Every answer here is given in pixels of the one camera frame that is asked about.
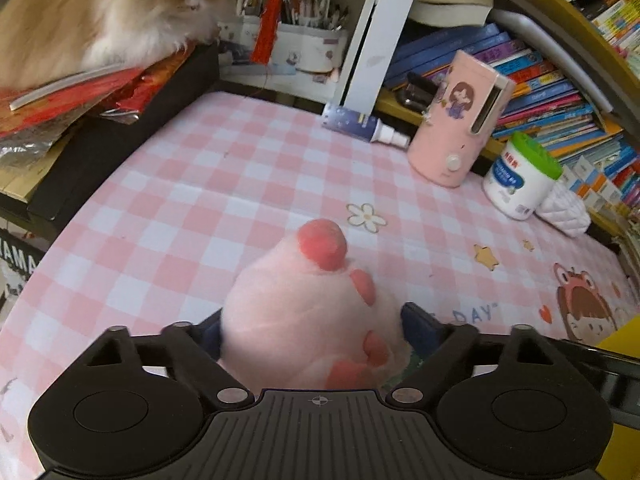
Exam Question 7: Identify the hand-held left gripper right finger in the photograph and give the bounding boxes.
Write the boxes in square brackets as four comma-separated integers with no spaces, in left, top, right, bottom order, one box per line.
[386,301,565,409]

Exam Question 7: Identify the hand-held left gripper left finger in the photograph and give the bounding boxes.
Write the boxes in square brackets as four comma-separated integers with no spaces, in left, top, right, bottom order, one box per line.
[81,310,256,409]

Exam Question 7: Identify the yellow cardboard box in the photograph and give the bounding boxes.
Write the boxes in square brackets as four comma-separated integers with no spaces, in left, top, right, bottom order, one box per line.
[597,309,640,480]

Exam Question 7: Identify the pink paw plush toy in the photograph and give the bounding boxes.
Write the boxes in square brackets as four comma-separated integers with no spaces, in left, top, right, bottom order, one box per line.
[217,218,414,391]

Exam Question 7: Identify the pink checked tablecloth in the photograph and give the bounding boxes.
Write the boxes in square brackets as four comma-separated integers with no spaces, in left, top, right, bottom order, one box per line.
[0,91,640,480]

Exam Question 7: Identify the white jar with green lid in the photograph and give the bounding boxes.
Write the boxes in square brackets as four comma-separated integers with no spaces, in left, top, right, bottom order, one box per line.
[482,132,565,221]

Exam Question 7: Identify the white quilted pouch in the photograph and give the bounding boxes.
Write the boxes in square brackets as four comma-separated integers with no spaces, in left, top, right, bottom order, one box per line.
[534,182,594,237]

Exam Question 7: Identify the pink humidifier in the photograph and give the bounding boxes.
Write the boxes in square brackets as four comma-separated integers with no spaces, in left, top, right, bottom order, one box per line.
[407,50,516,190]

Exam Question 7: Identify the row of boxed books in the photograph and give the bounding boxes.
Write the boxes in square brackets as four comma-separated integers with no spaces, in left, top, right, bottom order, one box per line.
[559,144,640,242]

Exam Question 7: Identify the black electronic keyboard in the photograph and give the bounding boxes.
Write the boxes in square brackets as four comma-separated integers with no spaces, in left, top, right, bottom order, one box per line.
[0,42,221,242]

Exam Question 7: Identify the blue spray bottle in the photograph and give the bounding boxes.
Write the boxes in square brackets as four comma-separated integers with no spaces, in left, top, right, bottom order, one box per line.
[321,102,412,150]

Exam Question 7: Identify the row of colourful books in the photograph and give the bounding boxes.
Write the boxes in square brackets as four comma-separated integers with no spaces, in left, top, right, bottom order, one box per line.
[382,22,627,162]

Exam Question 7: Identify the red paper sheets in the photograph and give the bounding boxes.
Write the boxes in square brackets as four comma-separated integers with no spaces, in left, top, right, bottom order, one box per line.
[0,42,197,172]

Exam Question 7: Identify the white plastic strip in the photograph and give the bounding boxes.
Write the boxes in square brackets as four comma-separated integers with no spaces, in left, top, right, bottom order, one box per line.
[9,63,124,111]

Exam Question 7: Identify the white pen holder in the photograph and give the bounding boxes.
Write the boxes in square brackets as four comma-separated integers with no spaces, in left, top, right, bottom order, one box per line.
[234,0,351,75]

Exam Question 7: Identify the red tassel ornament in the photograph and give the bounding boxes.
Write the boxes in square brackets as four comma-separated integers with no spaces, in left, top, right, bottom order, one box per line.
[249,0,296,66]

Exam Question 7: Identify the stack of thick books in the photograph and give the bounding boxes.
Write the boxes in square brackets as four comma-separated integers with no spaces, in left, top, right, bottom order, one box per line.
[412,0,494,29]

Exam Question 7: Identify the orange fluffy cat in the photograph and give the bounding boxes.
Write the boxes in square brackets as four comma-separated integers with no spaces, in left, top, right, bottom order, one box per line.
[0,0,239,89]

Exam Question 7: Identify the shelf of children's books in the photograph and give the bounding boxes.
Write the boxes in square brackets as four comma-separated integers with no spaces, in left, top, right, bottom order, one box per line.
[530,0,640,57]

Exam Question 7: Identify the white bookshelf post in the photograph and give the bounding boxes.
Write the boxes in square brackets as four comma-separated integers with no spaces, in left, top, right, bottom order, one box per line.
[332,0,429,114]

